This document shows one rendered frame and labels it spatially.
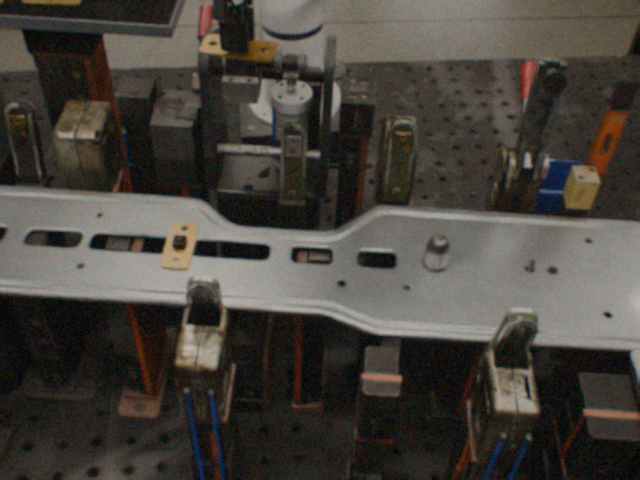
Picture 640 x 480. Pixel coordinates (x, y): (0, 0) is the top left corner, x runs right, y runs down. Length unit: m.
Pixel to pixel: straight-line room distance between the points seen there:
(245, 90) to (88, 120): 0.23
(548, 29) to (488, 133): 1.90
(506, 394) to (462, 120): 1.01
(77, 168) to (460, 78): 1.06
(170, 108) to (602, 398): 0.69
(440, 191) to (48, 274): 0.84
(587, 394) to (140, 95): 0.71
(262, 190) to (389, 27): 2.35
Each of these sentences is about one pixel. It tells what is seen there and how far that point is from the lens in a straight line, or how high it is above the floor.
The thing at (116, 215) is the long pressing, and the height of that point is 1.00.
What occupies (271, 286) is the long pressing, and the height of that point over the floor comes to 1.00.
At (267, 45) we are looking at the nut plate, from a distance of 0.88.
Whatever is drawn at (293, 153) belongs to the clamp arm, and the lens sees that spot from 1.06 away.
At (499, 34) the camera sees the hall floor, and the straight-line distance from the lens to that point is 3.50.
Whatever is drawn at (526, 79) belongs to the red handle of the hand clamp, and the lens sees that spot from 1.13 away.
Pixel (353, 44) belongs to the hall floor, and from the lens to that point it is 3.31.
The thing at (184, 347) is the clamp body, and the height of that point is 1.04.
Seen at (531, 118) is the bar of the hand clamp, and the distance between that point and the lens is 1.05.
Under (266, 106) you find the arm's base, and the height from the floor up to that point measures 0.81.
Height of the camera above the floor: 1.75
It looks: 46 degrees down
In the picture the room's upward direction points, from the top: 3 degrees clockwise
